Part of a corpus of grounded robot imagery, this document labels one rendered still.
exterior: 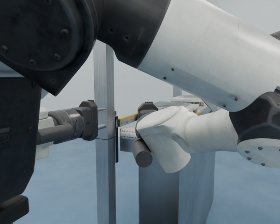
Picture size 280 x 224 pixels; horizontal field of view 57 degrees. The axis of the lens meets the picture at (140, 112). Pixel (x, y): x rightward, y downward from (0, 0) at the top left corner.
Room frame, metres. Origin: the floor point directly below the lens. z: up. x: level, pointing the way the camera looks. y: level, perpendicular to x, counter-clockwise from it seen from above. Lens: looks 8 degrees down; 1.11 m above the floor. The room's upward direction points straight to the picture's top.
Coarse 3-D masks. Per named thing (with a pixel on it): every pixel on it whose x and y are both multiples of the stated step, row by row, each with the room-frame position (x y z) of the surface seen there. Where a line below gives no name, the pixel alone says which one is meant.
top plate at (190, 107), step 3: (189, 105) 1.27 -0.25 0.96; (192, 105) 1.27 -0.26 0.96; (195, 105) 1.27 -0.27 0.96; (198, 105) 1.33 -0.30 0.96; (159, 108) 1.17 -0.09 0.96; (162, 108) 1.17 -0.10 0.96; (189, 108) 1.15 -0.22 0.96; (192, 108) 1.20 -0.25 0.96; (195, 108) 1.26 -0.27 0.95; (189, 111) 1.14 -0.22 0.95
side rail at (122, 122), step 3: (129, 117) 1.16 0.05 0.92; (132, 117) 1.19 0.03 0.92; (135, 117) 1.21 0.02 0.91; (120, 120) 1.08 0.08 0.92; (123, 120) 1.10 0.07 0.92; (126, 120) 1.13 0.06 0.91; (129, 120) 1.16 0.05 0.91; (132, 120) 1.19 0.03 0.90; (135, 120) 1.21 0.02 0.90; (120, 123) 1.08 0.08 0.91; (123, 123) 1.10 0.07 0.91; (126, 123) 1.13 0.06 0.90; (120, 126) 1.08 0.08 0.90
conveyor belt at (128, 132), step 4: (132, 124) 1.15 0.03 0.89; (124, 128) 1.08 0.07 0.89; (128, 128) 1.07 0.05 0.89; (132, 128) 1.07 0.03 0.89; (120, 132) 1.07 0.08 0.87; (124, 132) 1.06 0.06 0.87; (128, 132) 1.06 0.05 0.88; (132, 132) 1.05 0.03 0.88; (124, 136) 1.07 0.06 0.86; (128, 136) 1.06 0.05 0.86; (132, 136) 1.05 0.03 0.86; (136, 136) 1.04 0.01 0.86
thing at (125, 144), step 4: (220, 108) 2.05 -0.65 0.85; (208, 112) 1.59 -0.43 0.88; (120, 128) 1.10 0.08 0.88; (120, 136) 1.10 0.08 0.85; (120, 140) 1.10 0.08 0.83; (124, 140) 1.09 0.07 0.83; (128, 140) 1.08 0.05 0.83; (132, 140) 1.08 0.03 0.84; (120, 144) 1.10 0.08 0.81; (124, 144) 1.09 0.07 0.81; (128, 144) 1.08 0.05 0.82; (120, 148) 1.10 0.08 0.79; (124, 148) 1.09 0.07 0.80; (128, 148) 1.08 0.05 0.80
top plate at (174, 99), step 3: (171, 99) 1.69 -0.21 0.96; (174, 99) 1.68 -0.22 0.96; (177, 99) 1.67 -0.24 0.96; (180, 99) 1.67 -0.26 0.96; (183, 99) 1.66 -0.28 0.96; (186, 99) 1.65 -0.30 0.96; (189, 99) 1.64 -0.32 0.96; (192, 99) 1.64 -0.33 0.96; (195, 99) 1.63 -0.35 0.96; (198, 99) 1.62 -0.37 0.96; (201, 102) 1.61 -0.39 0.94
